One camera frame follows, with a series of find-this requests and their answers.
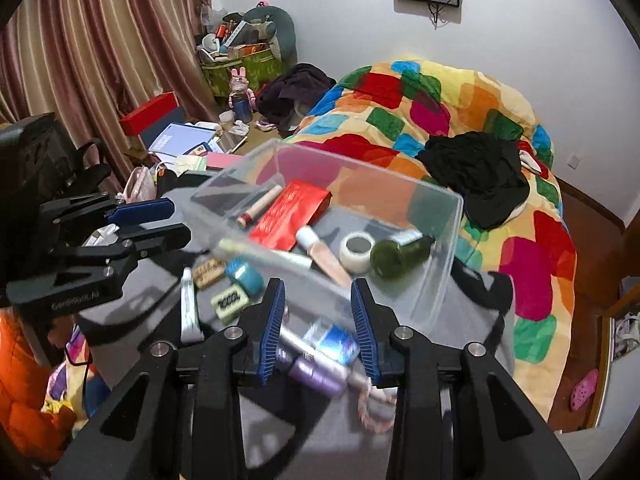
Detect black chair armrest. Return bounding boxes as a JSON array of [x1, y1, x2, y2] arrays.
[[60, 139, 114, 196]]

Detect green patterned small block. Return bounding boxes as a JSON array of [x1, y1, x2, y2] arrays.
[[210, 285, 251, 325]]

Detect red flat box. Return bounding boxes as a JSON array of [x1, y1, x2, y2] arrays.
[[119, 91, 180, 137]]

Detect white shoe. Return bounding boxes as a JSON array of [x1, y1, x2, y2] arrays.
[[615, 312, 640, 357]]

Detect wooden furniture frame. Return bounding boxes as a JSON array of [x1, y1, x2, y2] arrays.
[[585, 280, 640, 429]]

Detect red foil packet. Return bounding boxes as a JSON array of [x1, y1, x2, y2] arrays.
[[248, 179, 332, 253]]

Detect colourful patchwork blanket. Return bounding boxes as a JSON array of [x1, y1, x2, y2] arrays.
[[285, 57, 579, 424]]

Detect teal round jar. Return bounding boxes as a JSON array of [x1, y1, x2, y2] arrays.
[[225, 258, 265, 295]]

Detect black monitor cable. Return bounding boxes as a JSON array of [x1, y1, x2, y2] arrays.
[[427, 2, 462, 29]]

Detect dark green bottle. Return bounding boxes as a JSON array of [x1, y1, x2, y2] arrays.
[[370, 234, 436, 280]]

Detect orange cloth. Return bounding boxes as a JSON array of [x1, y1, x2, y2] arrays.
[[0, 310, 77, 464]]

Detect clear tape roll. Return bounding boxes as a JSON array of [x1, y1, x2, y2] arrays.
[[339, 232, 377, 275]]

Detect pink pouch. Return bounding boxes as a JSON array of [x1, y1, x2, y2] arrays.
[[124, 166, 159, 205]]

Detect blue and white tube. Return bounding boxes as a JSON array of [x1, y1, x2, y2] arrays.
[[302, 321, 362, 366]]

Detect pale green clear tube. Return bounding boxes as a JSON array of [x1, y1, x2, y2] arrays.
[[217, 238, 314, 271]]

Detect pink bunny drink bottle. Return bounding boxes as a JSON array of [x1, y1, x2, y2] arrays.
[[229, 66, 256, 116]]

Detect clear plastic storage box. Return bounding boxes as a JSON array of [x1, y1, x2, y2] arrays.
[[190, 139, 465, 324]]

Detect slim white pen tube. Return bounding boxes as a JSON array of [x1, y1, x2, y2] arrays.
[[280, 327, 372, 387]]

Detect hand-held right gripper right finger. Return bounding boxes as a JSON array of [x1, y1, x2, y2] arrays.
[[350, 277, 576, 480]]

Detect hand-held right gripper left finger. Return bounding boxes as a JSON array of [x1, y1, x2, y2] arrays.
[[52, 277, 286, 480]]

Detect pink paper sheet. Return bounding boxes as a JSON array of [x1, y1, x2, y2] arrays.
[[205, 152, 244, 169]]

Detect green storage box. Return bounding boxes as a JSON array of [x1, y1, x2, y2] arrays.
[[200, 42, 284, 99]]

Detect purple small bottle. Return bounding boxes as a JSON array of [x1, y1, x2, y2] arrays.
[[287, 355, 347, 397]]

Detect blue book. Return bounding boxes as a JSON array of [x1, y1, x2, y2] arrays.
[[140, 122, 219, 159]]

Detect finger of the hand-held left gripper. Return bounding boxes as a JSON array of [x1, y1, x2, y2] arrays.
[[5, 223, 193, 307], [40, 192, 176, 247]]

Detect white tablet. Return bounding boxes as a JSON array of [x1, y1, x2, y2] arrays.
[[215, 132, 249, 155]]

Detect black garment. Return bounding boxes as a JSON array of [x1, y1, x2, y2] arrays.
[[417, 131, 531, 231]]

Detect striped pink curtain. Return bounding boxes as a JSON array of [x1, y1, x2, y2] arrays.
[[0, 0, 221, 191]]

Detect white squeeze tube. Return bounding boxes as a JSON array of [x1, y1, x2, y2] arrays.
[[179, 266, 204, 345]]

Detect beige lip gloss tube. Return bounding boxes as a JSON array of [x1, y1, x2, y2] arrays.
[[236, 185, 284, 230]]

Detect brown patterned small block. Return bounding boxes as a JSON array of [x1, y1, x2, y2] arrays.
[[192, 258, 227, 290]]

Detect pink braided cord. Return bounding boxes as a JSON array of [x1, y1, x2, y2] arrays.
[[357, 377, 399, 434]]

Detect dark clothing pile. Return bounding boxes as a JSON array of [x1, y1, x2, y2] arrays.
[[256, 63, 337, 134]]

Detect grey green neck pillow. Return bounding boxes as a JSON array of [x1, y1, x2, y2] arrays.
[[243, 6, 297, 61]]

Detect pink slipper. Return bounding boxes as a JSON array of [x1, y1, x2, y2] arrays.
[[570, 369, 600, 413]]

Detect beige foundation tube white cap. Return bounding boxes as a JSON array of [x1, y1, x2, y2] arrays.
[[295, 226, 354, 289]]

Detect pale green paper sheet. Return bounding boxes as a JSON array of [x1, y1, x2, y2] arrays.
[[175, 155, 209, 174]]

